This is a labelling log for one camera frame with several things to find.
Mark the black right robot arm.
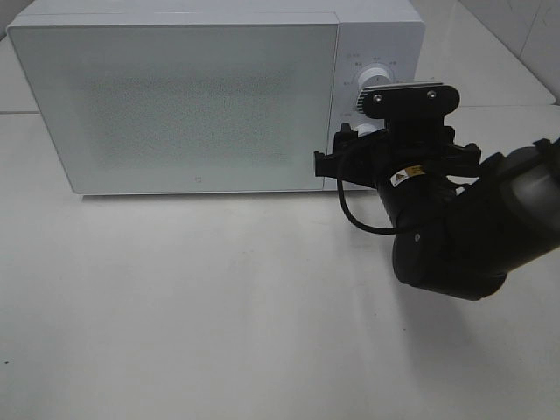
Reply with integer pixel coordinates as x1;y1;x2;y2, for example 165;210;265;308
314;123;559;301

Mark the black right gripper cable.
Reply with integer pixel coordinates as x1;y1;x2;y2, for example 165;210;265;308
335;157;399;235

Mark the white microwave knob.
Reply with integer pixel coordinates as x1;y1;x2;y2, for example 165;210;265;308
354;123;379;137
356;63;394;92

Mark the white microwave oven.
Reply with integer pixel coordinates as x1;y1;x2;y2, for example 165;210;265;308
7;1;425;195

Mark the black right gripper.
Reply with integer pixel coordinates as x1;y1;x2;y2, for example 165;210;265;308
313;122;481;228

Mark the white microwave door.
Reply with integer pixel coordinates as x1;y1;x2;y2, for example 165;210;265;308
10;24;337;195

